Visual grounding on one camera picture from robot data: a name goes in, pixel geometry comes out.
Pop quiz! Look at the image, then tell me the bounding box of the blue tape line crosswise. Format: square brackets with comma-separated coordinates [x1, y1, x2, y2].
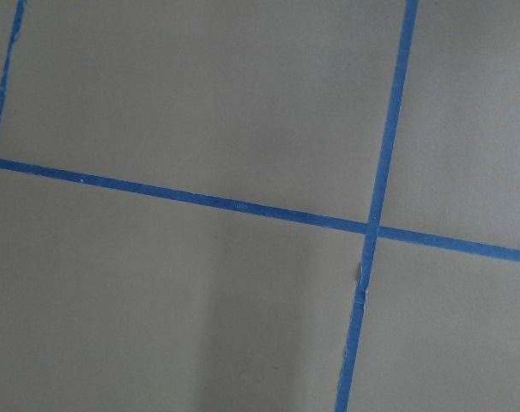
[0, 159, 520, 263]

